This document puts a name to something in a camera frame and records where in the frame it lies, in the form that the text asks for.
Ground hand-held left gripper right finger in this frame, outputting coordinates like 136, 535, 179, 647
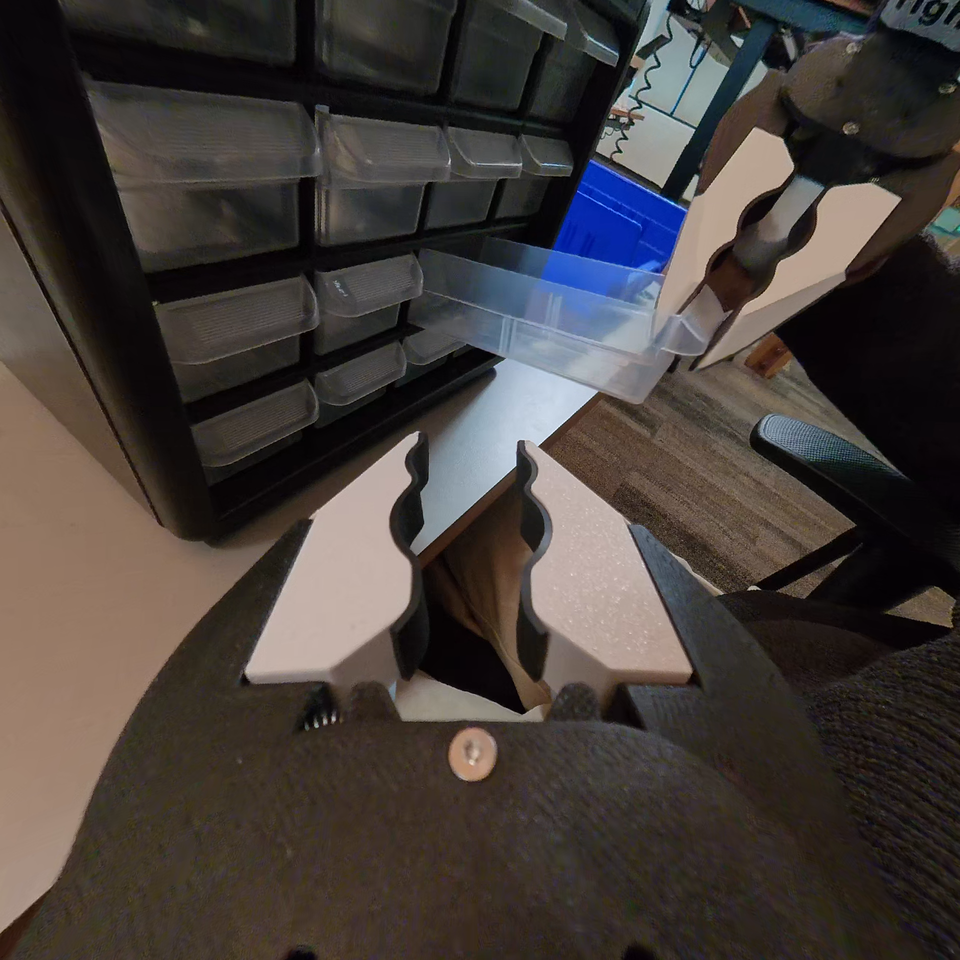
514, 441, 693, 695

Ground person's beige trousers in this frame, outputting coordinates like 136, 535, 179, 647
423, 487, 556, 714

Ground black drawer cabinet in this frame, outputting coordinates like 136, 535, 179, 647
0, 0, 650, 543

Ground blue cable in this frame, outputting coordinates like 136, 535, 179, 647
671, 15, 710, 114

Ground person's dark sweater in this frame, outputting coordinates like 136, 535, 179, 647
720, 588, 960, 960

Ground long clear plastic drawer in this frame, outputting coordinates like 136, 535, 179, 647
408, 238, 710, 406

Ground brown wooden block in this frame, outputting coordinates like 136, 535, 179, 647
742, 333, 792, 384

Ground black office chair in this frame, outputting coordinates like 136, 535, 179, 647
750, 412, 960, 612

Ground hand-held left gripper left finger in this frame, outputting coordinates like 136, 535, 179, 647
244, 431, 430, 702

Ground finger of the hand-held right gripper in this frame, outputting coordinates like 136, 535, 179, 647
688, 182, 903, 374
651, 126, 795, 333

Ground pale grey desk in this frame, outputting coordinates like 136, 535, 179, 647
0, 358, 605, 916

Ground white cabinet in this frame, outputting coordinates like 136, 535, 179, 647
615, 22, 729, 189

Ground blue plastic bin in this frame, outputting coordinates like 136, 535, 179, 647
553, 159, 687, 282

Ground person's right forearm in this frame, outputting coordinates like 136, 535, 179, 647
772, 150, 960, 496

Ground bank of clear cabinet drawers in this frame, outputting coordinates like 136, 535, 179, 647
60, 0, 624, 481

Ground wooden table with blue legs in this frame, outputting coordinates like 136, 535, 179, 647
663, 0, 875, 200

